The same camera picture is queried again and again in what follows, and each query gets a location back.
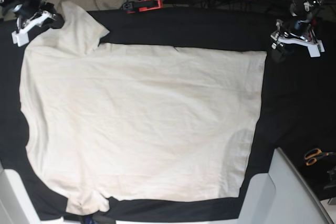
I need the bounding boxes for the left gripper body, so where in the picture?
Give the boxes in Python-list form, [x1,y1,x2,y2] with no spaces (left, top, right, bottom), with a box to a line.
[270,19,325,58]

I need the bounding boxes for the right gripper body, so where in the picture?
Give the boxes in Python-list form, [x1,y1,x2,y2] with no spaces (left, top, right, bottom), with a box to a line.
[11,0,56,47]

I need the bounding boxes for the white T-shirt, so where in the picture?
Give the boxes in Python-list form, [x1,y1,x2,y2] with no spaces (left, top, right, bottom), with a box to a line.
[19,2,267,215]

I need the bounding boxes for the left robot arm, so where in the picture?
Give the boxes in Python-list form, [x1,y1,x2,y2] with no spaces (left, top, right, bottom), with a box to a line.
[270,0,325,62]

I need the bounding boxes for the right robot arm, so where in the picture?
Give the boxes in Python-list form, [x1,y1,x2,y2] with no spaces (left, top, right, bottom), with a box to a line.
[1,0,65,47]

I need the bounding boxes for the black table cloth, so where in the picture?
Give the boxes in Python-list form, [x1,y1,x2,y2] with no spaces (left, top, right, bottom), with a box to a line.
[1,7,335,222]

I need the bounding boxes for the orange black clamp top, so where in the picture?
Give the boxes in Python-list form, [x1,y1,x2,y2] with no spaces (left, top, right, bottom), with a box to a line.
[121,0,163,14]

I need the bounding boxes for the black object right edge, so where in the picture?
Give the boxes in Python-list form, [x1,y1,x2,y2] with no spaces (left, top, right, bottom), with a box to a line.
[323,167,336,190]

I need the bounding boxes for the orange handled scissors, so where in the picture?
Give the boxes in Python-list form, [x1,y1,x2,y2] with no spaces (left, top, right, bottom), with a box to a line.
[304,148,335,166]

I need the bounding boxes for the white table frame right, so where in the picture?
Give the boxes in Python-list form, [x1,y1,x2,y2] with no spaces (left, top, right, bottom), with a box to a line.
[237,148,333,223]

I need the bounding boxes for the white table frame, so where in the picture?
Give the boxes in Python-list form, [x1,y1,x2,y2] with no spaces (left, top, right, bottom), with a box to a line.
[1,167,64,224]
[237,148,333,223]

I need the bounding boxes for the white table frame left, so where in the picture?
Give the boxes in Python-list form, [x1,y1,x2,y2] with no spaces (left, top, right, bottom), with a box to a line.
[1,167,64,224]

